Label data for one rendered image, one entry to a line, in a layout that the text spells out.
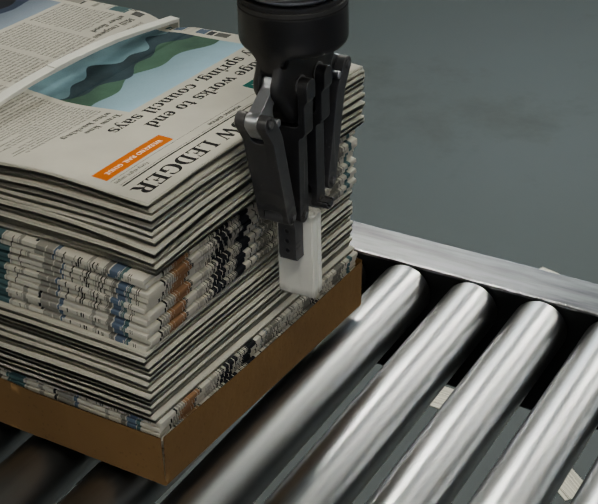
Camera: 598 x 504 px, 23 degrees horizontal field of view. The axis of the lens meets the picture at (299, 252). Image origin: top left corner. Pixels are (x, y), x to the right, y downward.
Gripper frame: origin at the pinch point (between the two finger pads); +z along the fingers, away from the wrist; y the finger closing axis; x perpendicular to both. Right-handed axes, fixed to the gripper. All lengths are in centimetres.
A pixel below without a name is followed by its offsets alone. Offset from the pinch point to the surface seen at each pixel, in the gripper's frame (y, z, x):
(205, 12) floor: -246, 94, -167
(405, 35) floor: -257, 95, -110
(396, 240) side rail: -26.1, 13.7, -4.2
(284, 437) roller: 4.0, 14.4, 0.5
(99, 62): -4.0, -9.8, -19.7
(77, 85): 0.3, -9.7, -18.8
